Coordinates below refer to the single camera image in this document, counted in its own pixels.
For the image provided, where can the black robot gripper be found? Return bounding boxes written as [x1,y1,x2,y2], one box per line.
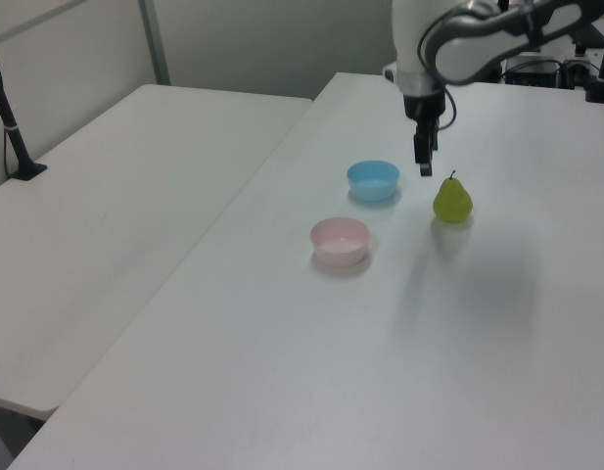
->
[402,91,443,178]

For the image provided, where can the green pear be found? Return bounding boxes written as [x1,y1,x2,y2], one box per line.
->
[432,169,475,225]

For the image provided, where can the blue plastic bowl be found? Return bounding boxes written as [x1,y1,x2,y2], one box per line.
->
[346,159,401,203]

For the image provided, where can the pink plastic bowl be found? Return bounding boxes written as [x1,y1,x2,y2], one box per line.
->
[308,216,372,268]

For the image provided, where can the black electronics box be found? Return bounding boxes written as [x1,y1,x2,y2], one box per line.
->
[501,54,563,87]

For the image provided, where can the white side table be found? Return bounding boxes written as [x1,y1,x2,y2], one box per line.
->
[0,83,314,413]

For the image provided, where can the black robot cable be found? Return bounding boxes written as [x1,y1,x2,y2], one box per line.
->
[416,3,484,131]

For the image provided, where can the black clamped camera stand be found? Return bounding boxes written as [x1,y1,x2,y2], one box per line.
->
[582,39,604,105]

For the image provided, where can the grey partition frame post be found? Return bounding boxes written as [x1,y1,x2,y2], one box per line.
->
[137,0,171,86]

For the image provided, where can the black camera stand with base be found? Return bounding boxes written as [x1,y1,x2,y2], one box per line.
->
[0,43,49,182]

